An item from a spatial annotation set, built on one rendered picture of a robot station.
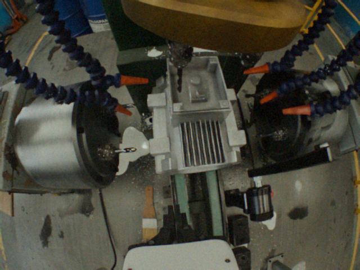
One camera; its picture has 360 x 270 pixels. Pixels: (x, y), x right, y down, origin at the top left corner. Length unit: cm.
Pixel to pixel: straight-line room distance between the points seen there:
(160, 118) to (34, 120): 26
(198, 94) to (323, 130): 28
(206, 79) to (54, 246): 84
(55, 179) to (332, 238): 113
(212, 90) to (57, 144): 30
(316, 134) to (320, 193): 53
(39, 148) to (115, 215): 39
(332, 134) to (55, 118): 57
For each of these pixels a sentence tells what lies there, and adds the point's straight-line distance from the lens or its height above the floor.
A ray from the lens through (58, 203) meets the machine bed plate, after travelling 77.
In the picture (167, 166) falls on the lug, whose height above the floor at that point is 109.
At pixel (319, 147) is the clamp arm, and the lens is 23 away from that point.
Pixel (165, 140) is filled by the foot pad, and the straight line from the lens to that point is 32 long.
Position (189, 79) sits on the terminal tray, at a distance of 32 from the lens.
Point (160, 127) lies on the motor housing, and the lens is 34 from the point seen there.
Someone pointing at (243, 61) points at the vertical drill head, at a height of 125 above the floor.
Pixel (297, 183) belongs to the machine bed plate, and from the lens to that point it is 77.
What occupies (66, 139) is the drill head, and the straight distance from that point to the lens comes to 30.
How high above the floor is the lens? 138
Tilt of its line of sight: 73 degrees down
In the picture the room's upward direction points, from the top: 4 degrees clockwise
